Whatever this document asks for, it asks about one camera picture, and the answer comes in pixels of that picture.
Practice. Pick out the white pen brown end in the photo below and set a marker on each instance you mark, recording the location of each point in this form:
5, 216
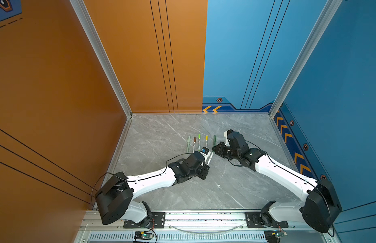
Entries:
194, 144

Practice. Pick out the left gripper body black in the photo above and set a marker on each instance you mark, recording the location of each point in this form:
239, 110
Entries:
202, 171

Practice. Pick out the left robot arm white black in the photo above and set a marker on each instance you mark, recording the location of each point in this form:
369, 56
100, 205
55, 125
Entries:
116, 198

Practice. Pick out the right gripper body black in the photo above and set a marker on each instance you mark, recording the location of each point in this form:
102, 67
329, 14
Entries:
226, 152

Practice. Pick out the white pen green tip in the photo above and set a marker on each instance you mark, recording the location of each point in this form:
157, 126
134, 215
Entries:
209, 158

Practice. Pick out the right aluminium corner post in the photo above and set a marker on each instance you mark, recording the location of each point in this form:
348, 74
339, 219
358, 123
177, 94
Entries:
313, 39

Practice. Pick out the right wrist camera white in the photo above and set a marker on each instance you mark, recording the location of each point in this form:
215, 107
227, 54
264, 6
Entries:
226, 133

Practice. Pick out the white pen yellow end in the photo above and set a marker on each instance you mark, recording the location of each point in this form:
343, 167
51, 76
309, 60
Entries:
206, 139

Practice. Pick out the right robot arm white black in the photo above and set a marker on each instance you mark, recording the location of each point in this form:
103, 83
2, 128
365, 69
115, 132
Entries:
318, 205

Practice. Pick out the aluminium front rail frame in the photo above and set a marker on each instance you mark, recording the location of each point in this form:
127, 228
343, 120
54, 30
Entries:
198, 226

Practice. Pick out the white pen dark green end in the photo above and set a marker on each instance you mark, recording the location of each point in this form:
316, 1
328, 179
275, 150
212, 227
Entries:
188, 144

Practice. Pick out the right green circuit board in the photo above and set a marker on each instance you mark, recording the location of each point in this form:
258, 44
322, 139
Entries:
274, 236

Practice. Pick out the green circuit board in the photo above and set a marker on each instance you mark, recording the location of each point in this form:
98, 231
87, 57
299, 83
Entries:
274, 236
143, 237

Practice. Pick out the aluminium corner post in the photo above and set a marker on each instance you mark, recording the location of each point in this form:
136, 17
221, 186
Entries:
97, 45
313, 39

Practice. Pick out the white pen light green end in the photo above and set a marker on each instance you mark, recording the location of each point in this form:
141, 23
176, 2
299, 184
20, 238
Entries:
199, 142

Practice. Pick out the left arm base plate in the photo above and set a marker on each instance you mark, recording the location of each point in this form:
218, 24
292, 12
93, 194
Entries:
157, 220

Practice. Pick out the left aluminium corner post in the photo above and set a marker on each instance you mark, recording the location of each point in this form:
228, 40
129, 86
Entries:
97, 45

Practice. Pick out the left green circuit board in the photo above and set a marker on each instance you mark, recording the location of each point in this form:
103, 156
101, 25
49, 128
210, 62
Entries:
143, 237

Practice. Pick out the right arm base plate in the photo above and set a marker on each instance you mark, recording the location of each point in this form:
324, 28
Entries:
254, 220

